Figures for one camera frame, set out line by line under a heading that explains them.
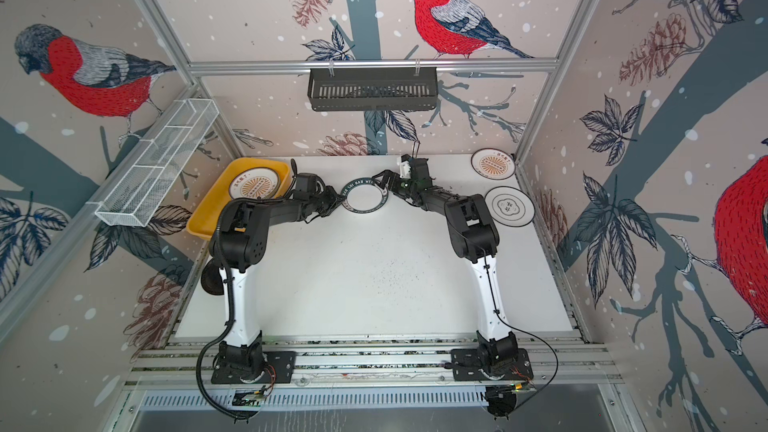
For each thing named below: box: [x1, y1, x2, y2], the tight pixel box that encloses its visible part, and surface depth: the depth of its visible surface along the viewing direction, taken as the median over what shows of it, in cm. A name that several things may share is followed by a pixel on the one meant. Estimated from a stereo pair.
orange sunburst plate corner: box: [470, 148, 516, 181], surface depth 121 cm
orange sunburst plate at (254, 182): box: [229, 167, 281, 199], surface depth 112 cm
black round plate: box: [201, 257, 224, 296], surface depth 89 cm
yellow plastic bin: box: [186, 157, 292, 241], surface depth 108 cm
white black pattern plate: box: [484, 186, 535, 227], surface depth 109 cm
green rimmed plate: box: [342, 177, 389, 214], surface depth 109 cm
